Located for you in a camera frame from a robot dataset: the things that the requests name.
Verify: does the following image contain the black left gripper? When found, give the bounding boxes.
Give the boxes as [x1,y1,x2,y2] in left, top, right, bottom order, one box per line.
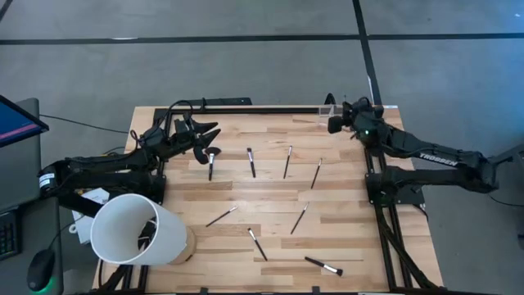
[168,120,223,165]

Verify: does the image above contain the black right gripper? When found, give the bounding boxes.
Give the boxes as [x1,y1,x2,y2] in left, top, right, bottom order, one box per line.
[327,107,372,137]

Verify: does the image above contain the fluffy black powder brush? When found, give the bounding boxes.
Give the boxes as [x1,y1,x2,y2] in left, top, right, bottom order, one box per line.
[203,146,223,182]

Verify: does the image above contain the thin black makeup brush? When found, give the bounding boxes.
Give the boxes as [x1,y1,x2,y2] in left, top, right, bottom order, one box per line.
[282,145,294,180]
[309,157,324,190]
[205,205,239,229]

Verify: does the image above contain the black silver-ferrule makeup brush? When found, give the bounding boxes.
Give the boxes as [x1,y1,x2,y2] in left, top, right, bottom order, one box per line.
[246,227,269,262]
[246,147,257,179]

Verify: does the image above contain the short black pen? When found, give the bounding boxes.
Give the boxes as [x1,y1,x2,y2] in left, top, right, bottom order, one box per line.
[290,202,310,236]

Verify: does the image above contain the wide black makeup brush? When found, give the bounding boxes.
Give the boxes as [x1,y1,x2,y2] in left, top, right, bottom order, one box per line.
[304,256,344,277]

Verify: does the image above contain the clear acrylic container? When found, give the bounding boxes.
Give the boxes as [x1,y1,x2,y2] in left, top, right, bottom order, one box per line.
[318,104,346,126]

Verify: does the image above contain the black bar device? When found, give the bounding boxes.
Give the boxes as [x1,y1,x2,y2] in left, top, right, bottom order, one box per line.
[176,97,253,108]

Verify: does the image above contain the white cylindrical cup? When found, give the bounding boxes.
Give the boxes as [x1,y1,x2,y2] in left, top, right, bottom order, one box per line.
[89,193,197,266]

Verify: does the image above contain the white papers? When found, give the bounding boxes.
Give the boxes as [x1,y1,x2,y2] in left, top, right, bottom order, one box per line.
[70,187,111,246]

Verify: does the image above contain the black support beam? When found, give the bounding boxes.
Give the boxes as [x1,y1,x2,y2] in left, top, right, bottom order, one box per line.
[56,191,106,219]

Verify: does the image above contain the dark metal stand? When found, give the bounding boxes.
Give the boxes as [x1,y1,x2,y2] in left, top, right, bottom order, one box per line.
[489,142,524,181]

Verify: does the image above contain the blue screen monitor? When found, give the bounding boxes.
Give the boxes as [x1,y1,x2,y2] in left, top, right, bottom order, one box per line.
[0,94,50,148]

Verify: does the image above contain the gray side desk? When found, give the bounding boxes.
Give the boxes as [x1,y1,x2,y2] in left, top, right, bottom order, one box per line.
[0,97,66,295]

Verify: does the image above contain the black computer mouse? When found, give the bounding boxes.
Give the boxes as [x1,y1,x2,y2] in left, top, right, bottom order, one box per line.
[26,248,56,293]

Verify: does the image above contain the black keyboard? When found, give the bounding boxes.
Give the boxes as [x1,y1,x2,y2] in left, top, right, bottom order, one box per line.
[0,207,22,262]

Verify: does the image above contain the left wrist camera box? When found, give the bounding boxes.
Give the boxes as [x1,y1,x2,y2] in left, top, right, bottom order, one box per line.
[174,115,194,134]

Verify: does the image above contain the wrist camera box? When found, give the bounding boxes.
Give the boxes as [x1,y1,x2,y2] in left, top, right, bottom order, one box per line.
[174,115,194,134]
[351,97,375,114]

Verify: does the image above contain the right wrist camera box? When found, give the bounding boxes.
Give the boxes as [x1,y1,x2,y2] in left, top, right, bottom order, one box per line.
[351,97,375,114]

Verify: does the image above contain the black floor cable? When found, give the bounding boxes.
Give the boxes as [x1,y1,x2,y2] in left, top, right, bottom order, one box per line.
[39,113,130,135]

